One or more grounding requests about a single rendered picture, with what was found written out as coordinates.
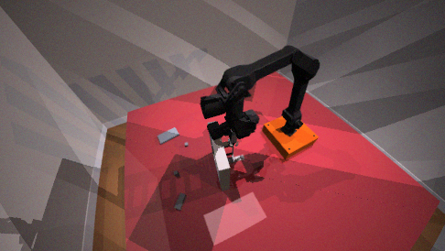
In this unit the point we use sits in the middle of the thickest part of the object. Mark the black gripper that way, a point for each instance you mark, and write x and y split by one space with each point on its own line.
217 131

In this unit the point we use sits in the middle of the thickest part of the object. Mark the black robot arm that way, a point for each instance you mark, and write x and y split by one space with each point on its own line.
241 78

